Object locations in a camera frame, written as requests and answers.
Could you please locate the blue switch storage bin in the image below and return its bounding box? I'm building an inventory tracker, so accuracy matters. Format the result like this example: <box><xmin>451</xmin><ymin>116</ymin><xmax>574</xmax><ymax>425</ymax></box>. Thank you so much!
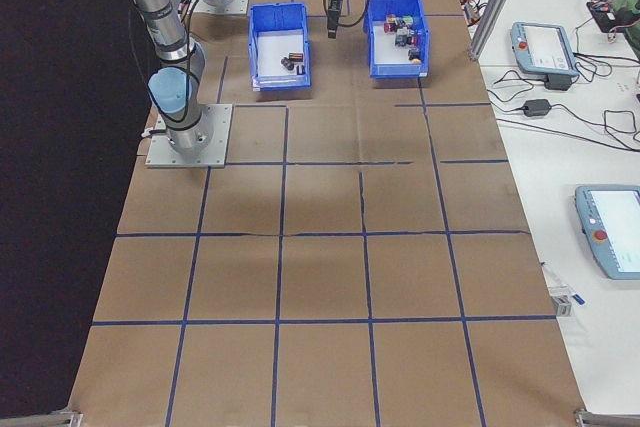
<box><xmin>362</xmin><ymin>0</ymin><xmax>432</xmax><ymax>80</ymax></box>

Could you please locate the blue battery storage bin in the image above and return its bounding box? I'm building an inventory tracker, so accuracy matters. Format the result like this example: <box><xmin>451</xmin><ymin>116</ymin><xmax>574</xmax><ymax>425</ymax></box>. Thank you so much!
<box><xmin>247</xmin><ymin>1</ymin><xmax>314</xmax><ymax>94</ymax></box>

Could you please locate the light blue teach pendant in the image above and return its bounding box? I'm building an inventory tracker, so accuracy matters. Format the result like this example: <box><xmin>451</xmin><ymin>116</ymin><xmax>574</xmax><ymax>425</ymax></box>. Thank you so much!
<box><xmin>508</xmin><ymin>20</ymin><xmax>581</xmax><ymax>83</ymax></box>
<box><xmin>573</xmin><ymin>184</ymin><xmax>640</xmax><ymax>281</ymax></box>

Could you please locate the small grey metal block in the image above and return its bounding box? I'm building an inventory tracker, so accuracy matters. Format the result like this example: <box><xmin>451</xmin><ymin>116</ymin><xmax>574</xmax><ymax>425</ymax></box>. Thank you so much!
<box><xmin>552</xmin><ymin>291</ymin><xmax>574</xmax><ymax>318</ymax></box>

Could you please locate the aluminium extrusion bar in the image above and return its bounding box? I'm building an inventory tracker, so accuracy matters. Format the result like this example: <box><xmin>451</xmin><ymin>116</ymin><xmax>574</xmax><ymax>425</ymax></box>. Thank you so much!
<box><xmin>573</xmin><ymin>407</ymin><xmax>640</xmax><ymax>427</ymax></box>
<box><xmin>0</xmin><ymin>409</ymin><xmax>84</xmax><ymax>427</ymax></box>

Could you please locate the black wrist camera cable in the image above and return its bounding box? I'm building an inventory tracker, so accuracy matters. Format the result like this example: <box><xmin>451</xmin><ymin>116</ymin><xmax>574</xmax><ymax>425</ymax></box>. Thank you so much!
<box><xmin>337</xmin><ymin>0</ymin><xmax>377</xmax><ymax>29</ymax></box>

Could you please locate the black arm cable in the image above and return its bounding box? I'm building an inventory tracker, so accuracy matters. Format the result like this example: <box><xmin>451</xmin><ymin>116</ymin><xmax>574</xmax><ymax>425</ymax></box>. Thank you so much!
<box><xmin>139</xmin><ymin>0</ymin><xmax>251</xmax><ymax>141</ymax></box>

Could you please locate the aluminium extrusion post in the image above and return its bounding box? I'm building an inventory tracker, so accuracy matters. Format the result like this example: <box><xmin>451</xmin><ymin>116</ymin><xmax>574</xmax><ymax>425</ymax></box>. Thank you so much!
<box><xmin>467</xmin><ymin>0</ymin><xmax>532</xmax><ymax>62</ymax></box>

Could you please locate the black circuit board with wires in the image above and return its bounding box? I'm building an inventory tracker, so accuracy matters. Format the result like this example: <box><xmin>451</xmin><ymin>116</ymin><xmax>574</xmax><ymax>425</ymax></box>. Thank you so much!
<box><xmin>585</xmin><ymin>0</ymin><xmax>626</xmax><ymax>34</ymax></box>

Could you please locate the black frame cover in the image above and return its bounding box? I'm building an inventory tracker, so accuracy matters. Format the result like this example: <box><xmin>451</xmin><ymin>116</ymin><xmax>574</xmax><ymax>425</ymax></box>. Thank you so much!
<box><xmin>0</xmin><ymin>0</ymin><xmax>166</xmax><ymax>421</ymax></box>

